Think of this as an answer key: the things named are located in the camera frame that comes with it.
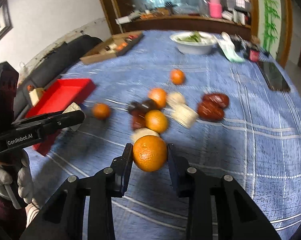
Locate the dark brown fruit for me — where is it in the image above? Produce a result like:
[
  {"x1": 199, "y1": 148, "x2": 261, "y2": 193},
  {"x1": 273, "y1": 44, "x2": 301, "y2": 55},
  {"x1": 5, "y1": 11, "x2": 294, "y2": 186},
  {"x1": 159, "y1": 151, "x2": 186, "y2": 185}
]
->
[{"x1": 127, "y1": 99, "x2": 157, "y2": 131}]

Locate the gloved left hand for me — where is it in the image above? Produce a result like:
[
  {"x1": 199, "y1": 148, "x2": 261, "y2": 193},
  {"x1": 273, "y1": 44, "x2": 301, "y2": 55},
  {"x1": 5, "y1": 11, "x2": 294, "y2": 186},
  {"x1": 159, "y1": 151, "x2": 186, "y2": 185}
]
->
[{"x1": 0, "y1": 150, "x2": 33, "y2": 210}]

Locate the round beige rice cake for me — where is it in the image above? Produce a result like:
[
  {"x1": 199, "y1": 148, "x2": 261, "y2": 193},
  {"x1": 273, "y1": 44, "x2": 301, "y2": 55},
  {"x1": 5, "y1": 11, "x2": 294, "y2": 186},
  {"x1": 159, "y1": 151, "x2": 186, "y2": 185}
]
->
[{"x1": 131, "y1": 128, "x2": 160, "y2": 144}]

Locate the cardboard box with items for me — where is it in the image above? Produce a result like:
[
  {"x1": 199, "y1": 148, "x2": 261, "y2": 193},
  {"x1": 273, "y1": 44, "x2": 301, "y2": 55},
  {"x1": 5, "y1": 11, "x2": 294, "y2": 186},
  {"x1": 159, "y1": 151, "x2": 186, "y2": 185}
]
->
[{"x1": 80, "y1": 31, "x2": 144, "y2": 64}]

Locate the red date upper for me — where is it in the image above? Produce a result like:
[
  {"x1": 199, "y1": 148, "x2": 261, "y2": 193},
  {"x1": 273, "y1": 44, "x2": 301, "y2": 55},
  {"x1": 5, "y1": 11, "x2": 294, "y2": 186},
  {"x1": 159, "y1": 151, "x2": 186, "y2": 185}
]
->
[{"x1": 202, "y1": 93, "x2": 230, "y2": 109}]

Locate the red date lower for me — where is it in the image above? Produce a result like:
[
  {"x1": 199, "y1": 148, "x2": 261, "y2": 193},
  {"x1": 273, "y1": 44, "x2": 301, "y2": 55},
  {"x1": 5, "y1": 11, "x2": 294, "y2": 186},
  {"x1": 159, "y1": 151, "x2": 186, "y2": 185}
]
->
[{"x1": 197, "y1": 100, "x2": 224, "y2": 121}]

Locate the black sofa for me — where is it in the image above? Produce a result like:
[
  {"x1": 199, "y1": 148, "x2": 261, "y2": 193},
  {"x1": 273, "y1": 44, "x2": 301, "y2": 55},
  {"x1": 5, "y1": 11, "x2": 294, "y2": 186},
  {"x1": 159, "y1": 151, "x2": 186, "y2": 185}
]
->
[{"x1": 14, "y1": 35, "x2": 102, "y2": 120}]

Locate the small orange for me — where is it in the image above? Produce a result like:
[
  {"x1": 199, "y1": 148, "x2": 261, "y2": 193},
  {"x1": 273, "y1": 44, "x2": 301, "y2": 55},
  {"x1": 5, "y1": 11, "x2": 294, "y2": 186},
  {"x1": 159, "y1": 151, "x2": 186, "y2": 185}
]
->
[
  {"x1": 170, "y1": 69, "x2": 185, "y2": 85},
  {"x1": 92, "y1": 103, "x2": 111, "y2": 120},
  {"x1": 148, "y1": 88, "x2": 167, "y2": 109},
  {"x1": 145, "y1": 110, "x2": 168, "y2": 134}
]

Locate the beige cake block large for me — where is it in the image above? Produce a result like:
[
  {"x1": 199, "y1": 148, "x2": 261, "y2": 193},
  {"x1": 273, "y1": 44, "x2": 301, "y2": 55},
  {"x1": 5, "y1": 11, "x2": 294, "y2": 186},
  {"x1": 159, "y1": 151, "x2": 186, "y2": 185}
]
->
[{"x1": 171, "y1": 103, "x2": 199, "y2": 129}]

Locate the yellow printed box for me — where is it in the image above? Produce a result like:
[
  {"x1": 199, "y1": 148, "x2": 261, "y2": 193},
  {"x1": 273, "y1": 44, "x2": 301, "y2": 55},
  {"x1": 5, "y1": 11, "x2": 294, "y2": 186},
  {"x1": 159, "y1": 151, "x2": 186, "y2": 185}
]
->
[{"x1": 27, "y1": 85, "x2": 45, "y2": 106}]

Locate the pink bottle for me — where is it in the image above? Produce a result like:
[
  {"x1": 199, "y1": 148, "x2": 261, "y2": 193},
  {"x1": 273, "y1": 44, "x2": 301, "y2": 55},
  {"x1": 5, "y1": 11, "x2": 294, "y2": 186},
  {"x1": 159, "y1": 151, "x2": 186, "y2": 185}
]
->
[{"x1": 208, "y1": 0, "x2": 223, "y2": 19}]

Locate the large orange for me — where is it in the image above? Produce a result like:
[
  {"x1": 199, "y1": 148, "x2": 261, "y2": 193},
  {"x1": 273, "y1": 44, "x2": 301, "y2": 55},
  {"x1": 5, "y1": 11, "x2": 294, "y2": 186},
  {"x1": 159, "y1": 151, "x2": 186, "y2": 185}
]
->
[{"x1": 133, "y1": 135, "x2": 168, "y2": 172}]

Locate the beige cake block small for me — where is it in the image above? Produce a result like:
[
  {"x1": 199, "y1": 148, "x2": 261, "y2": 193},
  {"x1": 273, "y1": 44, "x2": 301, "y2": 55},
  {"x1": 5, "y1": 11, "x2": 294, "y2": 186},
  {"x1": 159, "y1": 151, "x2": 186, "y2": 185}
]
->
[{"x1": 166, "y1": 92, "x2": 186, "y2": 108}]

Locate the red date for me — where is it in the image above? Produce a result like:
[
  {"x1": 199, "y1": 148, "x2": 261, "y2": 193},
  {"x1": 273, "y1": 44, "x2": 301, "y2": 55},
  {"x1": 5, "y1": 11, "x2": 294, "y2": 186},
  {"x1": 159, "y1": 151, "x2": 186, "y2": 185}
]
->
[
  {"x1": 202, "y1": 93, "x2": 230, "y2": 109},
  {"x1": 197, "y1": 100, "x2": 224, "y2": 121}
]

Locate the wooden sideboard shelf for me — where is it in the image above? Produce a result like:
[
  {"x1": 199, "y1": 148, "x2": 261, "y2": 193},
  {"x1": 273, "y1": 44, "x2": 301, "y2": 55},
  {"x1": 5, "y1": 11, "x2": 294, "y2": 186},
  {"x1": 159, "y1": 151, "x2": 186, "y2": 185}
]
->
[{"x1": 122, "y1": 15, "x2": 251, "y2": 40}]

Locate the white bowl with greens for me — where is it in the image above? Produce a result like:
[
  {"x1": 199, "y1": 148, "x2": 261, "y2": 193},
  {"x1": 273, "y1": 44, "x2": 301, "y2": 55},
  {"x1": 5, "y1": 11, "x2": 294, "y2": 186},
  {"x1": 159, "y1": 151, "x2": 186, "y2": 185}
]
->
[{"x1": 170, "y1": 31, "x2": 217, "y2": 55}]

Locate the blue plaid tablecloth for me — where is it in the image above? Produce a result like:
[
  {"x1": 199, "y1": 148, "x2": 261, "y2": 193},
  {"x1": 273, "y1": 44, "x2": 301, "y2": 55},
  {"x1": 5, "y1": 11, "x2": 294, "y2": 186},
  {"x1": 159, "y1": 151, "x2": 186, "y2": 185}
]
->
[{"x1": 27, "y1": 31, "x2": 301, "y2": 239}]

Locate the dark sauce bottle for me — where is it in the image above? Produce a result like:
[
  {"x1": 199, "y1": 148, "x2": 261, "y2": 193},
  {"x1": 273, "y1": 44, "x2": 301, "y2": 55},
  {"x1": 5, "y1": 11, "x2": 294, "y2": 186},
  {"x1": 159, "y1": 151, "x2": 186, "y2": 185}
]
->
[{"x1": 244, "y1": 42, "x2": 260, "y2": 62}]

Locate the red plastic tray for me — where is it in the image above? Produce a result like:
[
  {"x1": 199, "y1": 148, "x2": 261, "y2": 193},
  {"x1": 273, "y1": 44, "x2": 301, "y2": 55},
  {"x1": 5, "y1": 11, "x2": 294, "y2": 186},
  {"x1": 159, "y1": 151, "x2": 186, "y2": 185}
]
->
[{"x1": 24, "y1": 78, "x2": 97, "y2": 157}]

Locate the black smartphone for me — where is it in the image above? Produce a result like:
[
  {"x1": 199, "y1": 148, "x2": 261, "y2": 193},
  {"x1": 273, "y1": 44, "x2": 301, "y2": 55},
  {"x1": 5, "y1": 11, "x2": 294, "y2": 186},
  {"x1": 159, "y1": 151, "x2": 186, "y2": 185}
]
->
[{"x1": 257, "y1": 61, "x2": 290, "y2": 93}]

